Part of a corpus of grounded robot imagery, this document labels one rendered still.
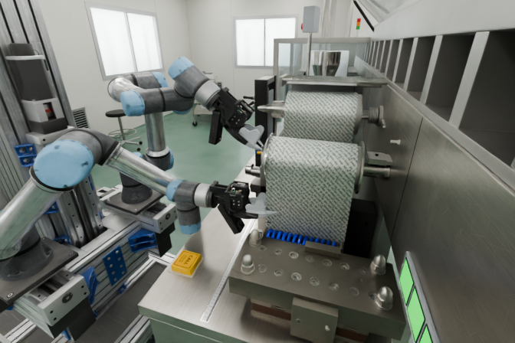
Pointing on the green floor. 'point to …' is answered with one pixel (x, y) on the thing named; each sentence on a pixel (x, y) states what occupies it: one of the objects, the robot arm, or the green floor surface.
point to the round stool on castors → (122, 127)
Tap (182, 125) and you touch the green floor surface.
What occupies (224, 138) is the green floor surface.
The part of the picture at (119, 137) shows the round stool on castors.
